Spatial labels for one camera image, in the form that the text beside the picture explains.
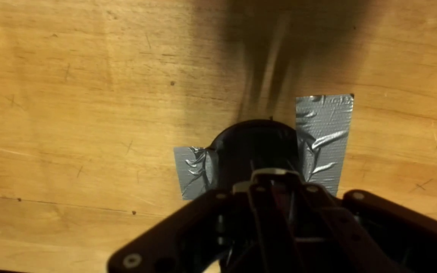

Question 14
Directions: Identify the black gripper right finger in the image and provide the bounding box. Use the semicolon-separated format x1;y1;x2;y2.
270;173;437;273

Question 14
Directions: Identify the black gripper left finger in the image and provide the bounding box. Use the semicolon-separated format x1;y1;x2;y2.
106;179;308;273

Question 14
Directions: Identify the dark cup with orange band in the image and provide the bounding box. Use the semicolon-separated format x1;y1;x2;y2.
211;118;302;195

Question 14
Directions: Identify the small grey duct tape piece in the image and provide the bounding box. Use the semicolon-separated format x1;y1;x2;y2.
171;144;221;202

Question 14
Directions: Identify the large grey duct tape piece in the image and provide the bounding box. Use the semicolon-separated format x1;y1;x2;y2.
293;92;356;199

